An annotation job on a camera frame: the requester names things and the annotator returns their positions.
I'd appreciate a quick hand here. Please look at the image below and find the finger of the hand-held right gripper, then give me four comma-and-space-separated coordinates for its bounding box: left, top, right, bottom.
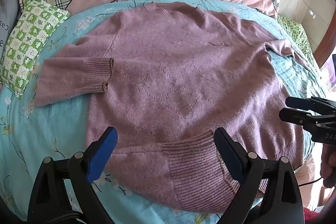
285, 96, 336, 115
279, 108, 336, 132

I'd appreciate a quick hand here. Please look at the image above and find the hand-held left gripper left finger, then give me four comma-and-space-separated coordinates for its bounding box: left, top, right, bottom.
28, 126, 118, 224

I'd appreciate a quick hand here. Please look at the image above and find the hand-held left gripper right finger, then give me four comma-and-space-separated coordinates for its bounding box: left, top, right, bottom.
214, 127, 306, 224

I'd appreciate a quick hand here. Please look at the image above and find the pink knitted sweater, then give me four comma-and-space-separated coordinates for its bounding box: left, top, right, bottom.
34, 2, 322, 214

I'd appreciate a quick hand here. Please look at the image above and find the person's right hand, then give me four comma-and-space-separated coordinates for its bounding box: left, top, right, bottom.
321, 145, 336, 188

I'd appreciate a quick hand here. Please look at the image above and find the pale pink fuzzy cloth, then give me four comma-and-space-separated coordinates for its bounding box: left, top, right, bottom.
295, 154, 324, 189

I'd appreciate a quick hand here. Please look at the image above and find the green patterned cloth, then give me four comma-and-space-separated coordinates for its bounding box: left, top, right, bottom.
277, 15, 322, 71

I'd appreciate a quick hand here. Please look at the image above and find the blue floral bedsheet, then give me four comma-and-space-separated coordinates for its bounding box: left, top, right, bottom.
0, 0, 328, 224

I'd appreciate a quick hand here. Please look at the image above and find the red cloth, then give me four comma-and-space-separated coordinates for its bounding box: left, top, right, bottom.
302, 208, 320, 224

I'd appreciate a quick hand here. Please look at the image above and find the green checkered pillow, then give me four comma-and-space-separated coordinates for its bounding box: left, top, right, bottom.
0, 0, 71, 100

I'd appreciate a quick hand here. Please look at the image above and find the grey pillow with lettering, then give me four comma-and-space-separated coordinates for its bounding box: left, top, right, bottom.
0, 0, 22, 56

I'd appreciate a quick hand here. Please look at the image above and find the black cable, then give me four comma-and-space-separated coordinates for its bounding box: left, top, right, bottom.
298, 176, 326, 187

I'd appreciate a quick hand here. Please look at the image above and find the wooden bed frame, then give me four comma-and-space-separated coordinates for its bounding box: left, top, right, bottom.
314, 4, 336, 69

